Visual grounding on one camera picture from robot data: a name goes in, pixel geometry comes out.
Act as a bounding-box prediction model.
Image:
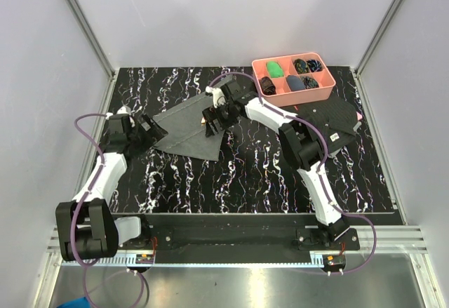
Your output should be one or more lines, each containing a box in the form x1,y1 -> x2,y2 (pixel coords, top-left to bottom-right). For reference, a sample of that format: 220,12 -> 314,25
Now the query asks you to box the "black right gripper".
202,101 -> 239,138

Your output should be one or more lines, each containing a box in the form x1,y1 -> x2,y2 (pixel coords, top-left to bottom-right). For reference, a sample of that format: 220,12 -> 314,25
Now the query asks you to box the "grey cloth napkin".
153,93 -> 224,161

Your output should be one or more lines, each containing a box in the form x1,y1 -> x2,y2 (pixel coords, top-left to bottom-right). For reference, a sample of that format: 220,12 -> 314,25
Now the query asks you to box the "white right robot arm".
203,81 -> 349,250

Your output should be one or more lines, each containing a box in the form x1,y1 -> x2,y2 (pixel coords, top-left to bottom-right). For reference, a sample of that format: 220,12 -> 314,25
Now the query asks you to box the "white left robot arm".
55,106 -> 168,267

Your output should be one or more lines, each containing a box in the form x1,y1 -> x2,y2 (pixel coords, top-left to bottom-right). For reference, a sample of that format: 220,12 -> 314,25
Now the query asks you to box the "brown patterned rolled tie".
260,76 -> 276,96

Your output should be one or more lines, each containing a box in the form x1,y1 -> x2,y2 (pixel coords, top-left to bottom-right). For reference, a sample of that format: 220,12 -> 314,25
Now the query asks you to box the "green rolled cloth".
266,61 -> 284,78

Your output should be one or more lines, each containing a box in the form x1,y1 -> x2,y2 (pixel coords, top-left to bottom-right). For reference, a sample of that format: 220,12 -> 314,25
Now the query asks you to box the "pink divided organizer box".
252,53 -> 335,107

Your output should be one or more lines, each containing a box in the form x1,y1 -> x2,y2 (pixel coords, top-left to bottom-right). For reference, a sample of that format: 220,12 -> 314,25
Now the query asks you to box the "blue-grey rolled cloth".
286,75 -> 303,92

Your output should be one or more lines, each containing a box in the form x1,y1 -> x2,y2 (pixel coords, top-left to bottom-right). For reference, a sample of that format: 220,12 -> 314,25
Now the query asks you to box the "teal paisley rolled tie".
300,76 -> 319,90

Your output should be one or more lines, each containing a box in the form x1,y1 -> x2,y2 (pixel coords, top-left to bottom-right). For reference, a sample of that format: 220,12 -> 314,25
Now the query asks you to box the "olive floral rolled tie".
293,58 -> 309,74

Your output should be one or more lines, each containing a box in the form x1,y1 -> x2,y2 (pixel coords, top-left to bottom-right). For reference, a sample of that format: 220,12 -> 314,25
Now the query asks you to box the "navy striped rolled tie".
307,59 -> 323,72

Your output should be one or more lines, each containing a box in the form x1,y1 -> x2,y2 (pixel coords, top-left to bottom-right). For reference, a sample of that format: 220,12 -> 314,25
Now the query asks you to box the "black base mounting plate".
122,213 -> 360,267

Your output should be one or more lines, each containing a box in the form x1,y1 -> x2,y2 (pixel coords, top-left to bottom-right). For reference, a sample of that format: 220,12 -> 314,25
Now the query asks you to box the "dark striped button shirt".
297,96 -> 361,156

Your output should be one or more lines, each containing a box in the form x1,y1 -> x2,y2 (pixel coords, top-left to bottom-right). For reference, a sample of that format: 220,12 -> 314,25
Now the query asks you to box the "blue cloth scrap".
58,297 -> 91,308

